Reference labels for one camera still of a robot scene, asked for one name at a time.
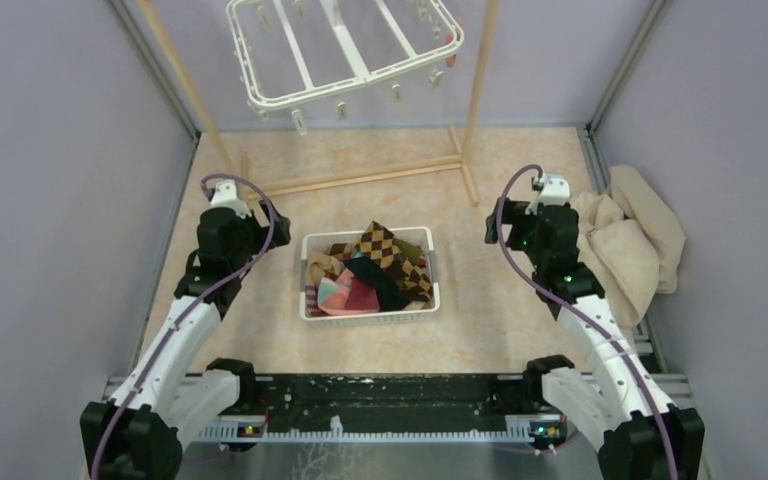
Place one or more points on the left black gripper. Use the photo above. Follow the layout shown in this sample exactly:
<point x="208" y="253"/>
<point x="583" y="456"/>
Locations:
<point x="280" y="233"/>

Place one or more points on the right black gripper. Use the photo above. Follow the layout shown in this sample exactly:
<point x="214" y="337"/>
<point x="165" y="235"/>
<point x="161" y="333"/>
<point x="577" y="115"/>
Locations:
<point x="513" y="212"/>

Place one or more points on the maroon striped beige sock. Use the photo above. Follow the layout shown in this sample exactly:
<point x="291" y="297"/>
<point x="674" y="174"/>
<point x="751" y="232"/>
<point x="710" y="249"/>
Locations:
<point x="318" y="267"/>

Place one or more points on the pink patterned sock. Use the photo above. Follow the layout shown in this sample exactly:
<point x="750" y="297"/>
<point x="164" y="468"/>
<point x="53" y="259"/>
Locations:
<point x="332" y="296"/>

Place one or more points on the brown argyle sock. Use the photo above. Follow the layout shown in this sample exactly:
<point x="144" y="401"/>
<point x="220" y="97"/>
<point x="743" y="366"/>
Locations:
<point x="342" y="251"/>
<point x="376" y="243"/>

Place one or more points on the white plastic basket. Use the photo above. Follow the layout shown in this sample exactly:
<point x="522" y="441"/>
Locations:
<point x="316" y="242"/>

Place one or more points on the black sock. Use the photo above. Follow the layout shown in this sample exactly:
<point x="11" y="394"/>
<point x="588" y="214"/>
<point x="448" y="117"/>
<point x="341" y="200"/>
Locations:
<point x="387" y="292"/>

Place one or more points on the white plastic sock hanger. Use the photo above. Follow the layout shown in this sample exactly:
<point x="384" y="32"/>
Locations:
<point x="278" y="74"/>

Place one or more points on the olive green striped sock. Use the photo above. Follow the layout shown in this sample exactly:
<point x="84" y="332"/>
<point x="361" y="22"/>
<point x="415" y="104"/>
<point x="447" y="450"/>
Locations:
<point x="414" y="253"/>

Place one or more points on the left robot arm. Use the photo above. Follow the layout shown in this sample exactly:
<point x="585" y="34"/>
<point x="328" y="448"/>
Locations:
<point x="172" y="331"/>

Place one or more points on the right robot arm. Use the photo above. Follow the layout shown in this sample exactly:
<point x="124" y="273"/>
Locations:
<point x="602" y="344"/>

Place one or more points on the wooden hanger rack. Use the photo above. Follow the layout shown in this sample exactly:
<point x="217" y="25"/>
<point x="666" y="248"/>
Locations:
<point x="362" y="78"/>

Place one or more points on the brown argyle sock in basket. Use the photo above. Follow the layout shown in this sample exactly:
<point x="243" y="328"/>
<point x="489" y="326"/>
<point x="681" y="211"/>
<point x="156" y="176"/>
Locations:
<point x="342" y="251"/>

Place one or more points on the beige crumpled cloth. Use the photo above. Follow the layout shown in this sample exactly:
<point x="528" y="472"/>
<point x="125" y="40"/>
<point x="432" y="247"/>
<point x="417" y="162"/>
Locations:
<point x="632" y="241"/>

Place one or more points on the pink plastic clip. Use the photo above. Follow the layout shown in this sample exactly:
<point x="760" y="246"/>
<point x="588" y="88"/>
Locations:
<point x="454" y="43"/>

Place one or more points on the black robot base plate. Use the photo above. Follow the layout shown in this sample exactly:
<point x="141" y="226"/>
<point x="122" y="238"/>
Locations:
<point x="404" y="408"/>

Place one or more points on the aluminium frame rail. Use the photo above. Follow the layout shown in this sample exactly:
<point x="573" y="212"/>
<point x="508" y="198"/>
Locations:
<point x="636" y="430"/>

